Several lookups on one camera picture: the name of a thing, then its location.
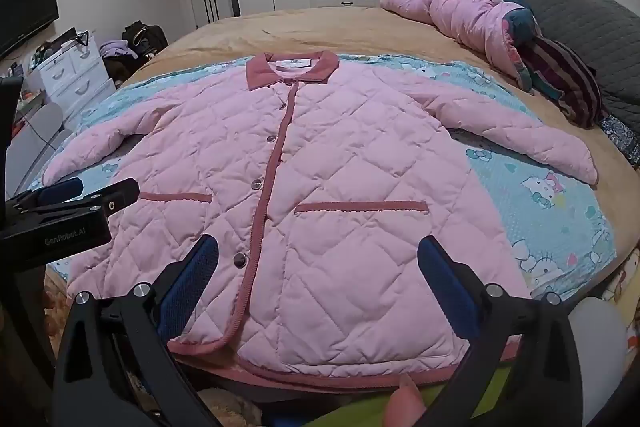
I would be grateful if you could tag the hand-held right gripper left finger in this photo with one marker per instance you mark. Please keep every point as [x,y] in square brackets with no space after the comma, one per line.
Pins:
[192,277]

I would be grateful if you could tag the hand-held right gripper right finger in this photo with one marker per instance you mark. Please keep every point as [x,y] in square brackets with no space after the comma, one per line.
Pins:
[445,282]

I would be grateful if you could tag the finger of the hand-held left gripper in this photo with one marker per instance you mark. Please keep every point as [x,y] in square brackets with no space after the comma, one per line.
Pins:
[115,197]
[62,191]

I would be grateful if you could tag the pink quilted jacket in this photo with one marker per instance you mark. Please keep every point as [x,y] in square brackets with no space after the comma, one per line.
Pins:
[350,157]

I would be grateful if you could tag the dark clothes pile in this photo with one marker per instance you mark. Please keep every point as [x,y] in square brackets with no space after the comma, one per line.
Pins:
[120,68]

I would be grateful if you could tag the person's right hand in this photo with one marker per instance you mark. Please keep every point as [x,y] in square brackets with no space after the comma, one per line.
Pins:
[406,402]

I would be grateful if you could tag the low white television cabinet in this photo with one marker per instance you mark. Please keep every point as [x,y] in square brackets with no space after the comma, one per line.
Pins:
[35,142]

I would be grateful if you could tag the white drawer cabinet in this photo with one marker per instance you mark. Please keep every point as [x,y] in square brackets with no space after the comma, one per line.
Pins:
[75,77]

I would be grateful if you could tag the cartoon cat printed blanket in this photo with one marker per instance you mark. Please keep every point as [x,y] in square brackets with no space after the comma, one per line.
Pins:
[540,207]

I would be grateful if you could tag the purple garment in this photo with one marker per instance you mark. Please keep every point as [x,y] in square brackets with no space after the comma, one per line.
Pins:
[117,49]

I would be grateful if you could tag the black stand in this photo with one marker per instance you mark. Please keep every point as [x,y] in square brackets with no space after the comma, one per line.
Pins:
[80,38]

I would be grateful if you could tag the black backpack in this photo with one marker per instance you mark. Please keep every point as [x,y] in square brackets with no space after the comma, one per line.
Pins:
[145,37]

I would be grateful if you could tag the dark patterned pillow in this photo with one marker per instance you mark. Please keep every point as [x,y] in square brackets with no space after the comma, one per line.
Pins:
[620,139]

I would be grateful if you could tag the striped dark blanket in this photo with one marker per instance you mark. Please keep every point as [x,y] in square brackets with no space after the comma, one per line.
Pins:
[565,72]

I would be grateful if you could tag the pink floral duvet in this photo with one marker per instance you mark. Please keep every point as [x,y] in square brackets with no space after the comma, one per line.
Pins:
[465,17]

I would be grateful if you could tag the bed with tan sheet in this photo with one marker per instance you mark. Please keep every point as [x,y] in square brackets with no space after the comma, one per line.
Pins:
[325,32]

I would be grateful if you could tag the grey quilted headboard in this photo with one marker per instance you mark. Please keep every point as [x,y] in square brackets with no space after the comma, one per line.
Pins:
[575,17]

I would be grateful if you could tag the black wall television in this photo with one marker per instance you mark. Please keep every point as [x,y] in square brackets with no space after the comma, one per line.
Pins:
[25,12]

